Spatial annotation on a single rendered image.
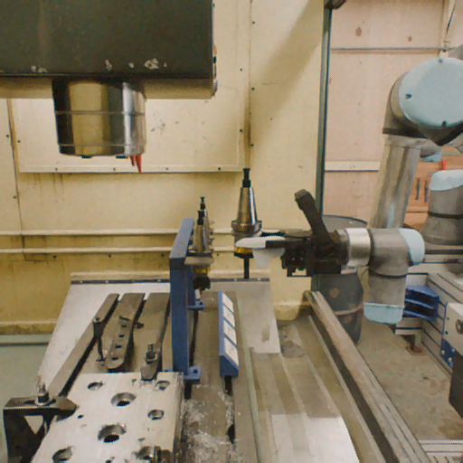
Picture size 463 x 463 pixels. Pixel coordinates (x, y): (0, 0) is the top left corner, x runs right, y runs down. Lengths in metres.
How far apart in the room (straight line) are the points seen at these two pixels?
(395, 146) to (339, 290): 2.09
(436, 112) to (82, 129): 0.59
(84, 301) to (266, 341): 0.79
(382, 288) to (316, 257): 0.15
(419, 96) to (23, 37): 0.63
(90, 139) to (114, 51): 0.15
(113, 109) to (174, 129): 1.07
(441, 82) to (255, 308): 1.26
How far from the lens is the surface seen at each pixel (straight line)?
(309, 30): 1.88
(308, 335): 1.88
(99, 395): 0.97
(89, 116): 0.75
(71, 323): 1.86
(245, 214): 0.79
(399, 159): 0.96
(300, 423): 1.25
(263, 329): 1.75
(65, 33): 0.72
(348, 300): 3.03
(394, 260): 0.86
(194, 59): 0.68
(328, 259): 0.85
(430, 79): 0.81
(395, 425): 1.24
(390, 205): 0.97
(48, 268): 2.04
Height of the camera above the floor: 1.52
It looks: 13 degrees down
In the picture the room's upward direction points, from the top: straight up
